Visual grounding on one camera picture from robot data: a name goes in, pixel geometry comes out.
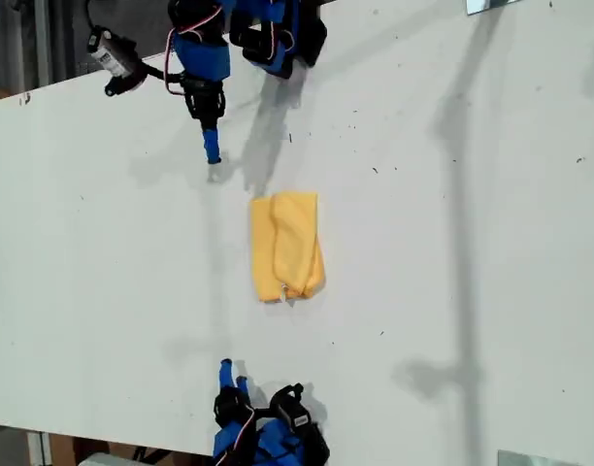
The yellow square towel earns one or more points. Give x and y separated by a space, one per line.
287 247

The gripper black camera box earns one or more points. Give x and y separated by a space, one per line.
112 56
292 410

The brown cardboard box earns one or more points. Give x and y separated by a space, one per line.
88 449

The steel bracket plate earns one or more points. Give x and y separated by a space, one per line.
486 5

